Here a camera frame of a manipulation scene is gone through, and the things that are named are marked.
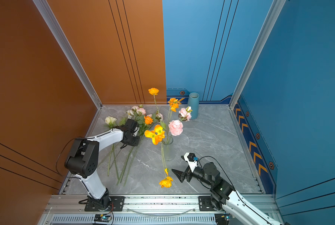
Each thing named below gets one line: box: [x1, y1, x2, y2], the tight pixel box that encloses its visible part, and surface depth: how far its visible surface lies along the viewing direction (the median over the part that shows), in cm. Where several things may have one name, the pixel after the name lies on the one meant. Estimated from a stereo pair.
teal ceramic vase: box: [187, 91, 200, 120], surface depth 100 cm
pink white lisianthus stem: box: [126, 104, 164, 125], surface depth 108 cm
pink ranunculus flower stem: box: [167, 105, 193, 144], surface depth 68 cm
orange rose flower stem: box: [123, 115, 154, 187], surface depth 101 cm
